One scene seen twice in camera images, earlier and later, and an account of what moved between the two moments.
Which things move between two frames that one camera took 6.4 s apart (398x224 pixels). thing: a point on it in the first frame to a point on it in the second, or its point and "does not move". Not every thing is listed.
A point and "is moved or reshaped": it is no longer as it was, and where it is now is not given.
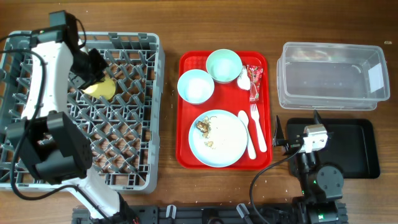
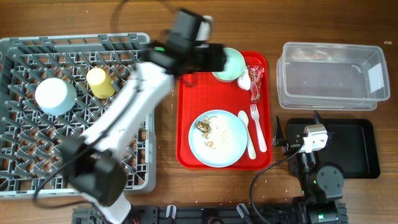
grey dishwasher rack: [123, 133] does not move
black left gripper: [102, 65] to [210, 60]
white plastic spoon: [243, 115] does not move
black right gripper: [291, 145] does not move
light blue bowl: [196, 86] is moved or reshaped
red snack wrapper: [254, 73] does not move
